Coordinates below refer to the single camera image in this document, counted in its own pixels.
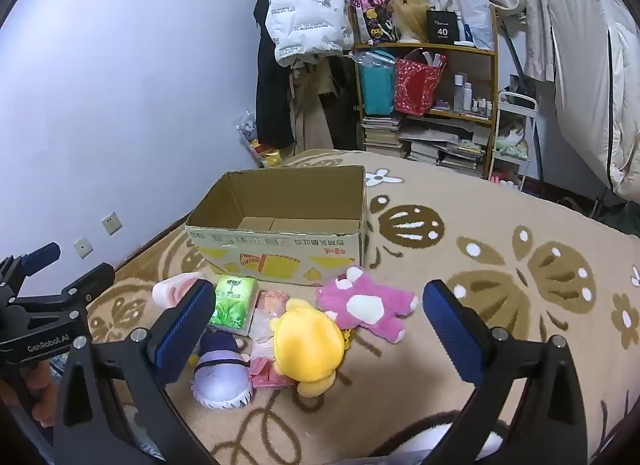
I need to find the pink white plush toy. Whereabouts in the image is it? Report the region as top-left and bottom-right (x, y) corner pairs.
(151, 272), (216, 308)

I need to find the blonde wig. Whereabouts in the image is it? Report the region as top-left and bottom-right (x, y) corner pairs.
(387, 0), (436, 43)

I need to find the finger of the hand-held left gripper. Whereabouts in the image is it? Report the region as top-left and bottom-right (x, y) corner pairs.
(0, 242), (62, 296)
(7, 262), (117, 318)

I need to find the white quilt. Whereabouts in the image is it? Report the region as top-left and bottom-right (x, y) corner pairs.
(545, 0), (640, 200)

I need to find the white puffer jacket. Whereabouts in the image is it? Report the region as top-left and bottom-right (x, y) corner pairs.
(264, 0), (353, 68)

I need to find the white trolley cart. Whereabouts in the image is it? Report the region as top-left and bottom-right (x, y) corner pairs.
(487, 90), (540, 190)

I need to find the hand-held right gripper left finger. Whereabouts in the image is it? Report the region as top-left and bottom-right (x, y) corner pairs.
(52, 279), (221, 465)

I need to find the yellow plush toy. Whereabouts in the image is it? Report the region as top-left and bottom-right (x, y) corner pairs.
(270, 297), (353, 398)

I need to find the beige coat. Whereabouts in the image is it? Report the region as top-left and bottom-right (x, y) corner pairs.
(290, 57), (346, 150)

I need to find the colourful tote bag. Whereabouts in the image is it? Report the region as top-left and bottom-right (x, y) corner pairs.
(348, 0), (401, 46)

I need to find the purple white plush doll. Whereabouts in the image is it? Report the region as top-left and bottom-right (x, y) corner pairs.
(189, 330), (253, 411)

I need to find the plastic bag of toys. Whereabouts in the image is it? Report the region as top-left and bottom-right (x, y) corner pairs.
(236, 110), (283, 168)

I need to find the cardboard box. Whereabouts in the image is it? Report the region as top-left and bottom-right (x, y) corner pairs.
(185, 165), (368, 288)

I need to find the red patterned bag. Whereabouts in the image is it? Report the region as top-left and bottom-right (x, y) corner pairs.
(394, 50), (447, 116)

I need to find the beige printed blanket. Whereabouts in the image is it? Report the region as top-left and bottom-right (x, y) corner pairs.
(85, 147), (640, 465)

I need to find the black coat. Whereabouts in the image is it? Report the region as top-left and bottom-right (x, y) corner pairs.
(252, 0), (296, 148)

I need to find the green tissue pack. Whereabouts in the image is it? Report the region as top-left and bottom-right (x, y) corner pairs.
(209, 276), (259, 337)

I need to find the pink plush bear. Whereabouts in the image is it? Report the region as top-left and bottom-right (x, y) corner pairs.
(316, 266), (420, 344)

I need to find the teal bag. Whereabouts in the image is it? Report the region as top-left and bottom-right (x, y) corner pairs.
(357, 50), (398, 116)

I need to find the wooden shelf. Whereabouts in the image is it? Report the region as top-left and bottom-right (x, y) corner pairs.
(347, 5), (501, 180)

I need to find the white plastic bag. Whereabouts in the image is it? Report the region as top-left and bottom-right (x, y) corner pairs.
(457, 0), (495, 48)

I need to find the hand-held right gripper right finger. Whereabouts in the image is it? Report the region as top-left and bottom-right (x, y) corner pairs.
(423, 280), (589, 465)

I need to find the row of white cosmetic bottles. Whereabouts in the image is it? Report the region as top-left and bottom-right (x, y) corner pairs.
(452, 72), (493, 116)

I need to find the pink packet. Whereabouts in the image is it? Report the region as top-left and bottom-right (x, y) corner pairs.
(248, 290), (301, 391)

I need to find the person's left hand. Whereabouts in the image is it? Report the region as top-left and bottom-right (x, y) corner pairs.
(0, 357), (68, 428)

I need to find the pile of books and papers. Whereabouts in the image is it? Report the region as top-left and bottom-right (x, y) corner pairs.
(400, 117), (493, 178)

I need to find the black box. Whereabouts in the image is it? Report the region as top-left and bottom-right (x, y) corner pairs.
(426, 10), (462, 44)

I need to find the stack of books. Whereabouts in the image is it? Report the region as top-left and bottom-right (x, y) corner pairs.
(361, 115), (405, 158)

